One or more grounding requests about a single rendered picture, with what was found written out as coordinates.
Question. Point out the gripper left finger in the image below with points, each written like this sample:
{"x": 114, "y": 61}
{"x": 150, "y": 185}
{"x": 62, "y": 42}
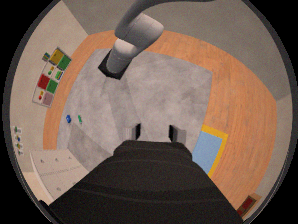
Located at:
{"x": 131, "y": 133}

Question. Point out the beige chest of drawers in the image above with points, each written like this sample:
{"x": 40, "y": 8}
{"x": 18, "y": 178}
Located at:
{"x": 39, "y": 176}

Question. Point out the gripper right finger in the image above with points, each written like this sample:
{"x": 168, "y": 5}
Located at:
{"x": 177, "y": 135}

